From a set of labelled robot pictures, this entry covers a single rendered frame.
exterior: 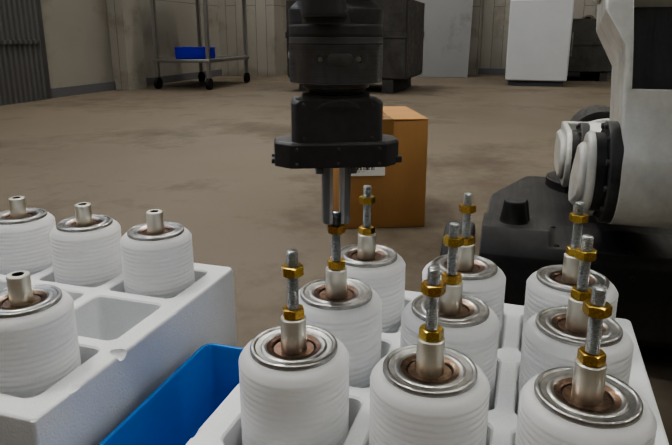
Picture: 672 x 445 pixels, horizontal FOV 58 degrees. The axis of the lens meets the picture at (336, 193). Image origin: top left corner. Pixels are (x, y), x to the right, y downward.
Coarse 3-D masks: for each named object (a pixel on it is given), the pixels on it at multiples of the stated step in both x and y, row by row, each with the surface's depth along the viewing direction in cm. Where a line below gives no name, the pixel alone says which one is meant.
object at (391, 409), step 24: (384, 384) 47; (480, 384) 47; (384, 408) 46; (408, 408) 45; (432, 408) 45; (456, 408) 45; (480, 408) 46; (384, 432) 47; (408, 432) 45; (432, 432) 45; (456, 432) 45; (480, 432) 47
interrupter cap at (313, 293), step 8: (320, 280) 66; (352, 280) 66; (304, 288) 64; (312, 288) 64; (320, 288) 64; (352, 288) 64; (360, 288) 64; (368, 288) 64; (304, 296) 62; (312, 296) 62; (320, 296) 63; (352, 296) 62; (360, 296) 62; (368, 296) 62; (312, 304) 60; (320, 304) 60; (328, 304) 60; (336, 304) 60; (344, 304) 60; (352, 304) 60; (360, 304) 60
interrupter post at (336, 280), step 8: (328, 272) 62; (336, 272) 61; (344, 272) 62; (328, 280) 62; (336, 280) 62; (344, 280) 62; (328, 288) 62; (336, 288) 62; (344, 288) 62; (328, 296) 62; (336, 296) 62; (344, 296) 63
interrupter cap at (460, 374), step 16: (400, 352) 51; (416, 352) 51; (448, 352) 51; (384, 368) 48; (400, 368) 49; (448, 368) 49; (464, 368) 49; (400, 384) 46; (416, 384) 46; (432, 384) 46; (448, 384) 46; (464, 384) 46
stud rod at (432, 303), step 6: (432, 270) 46; (438, 270) 46; (432, 276) 46; (438, 276) 46; (432, 282) 46; (438, 282) 46; (426, 300) 47; (432, 300) 47; (438, 300) 47; (426, 306) 47; (432, 306) 47; (438, 306) 47; (426, 312) 47; (432, 312) 47; (426, 318) 48; (432, 318) 47; (426, 324) 48; (432, 324) 47; (432, 330) 47
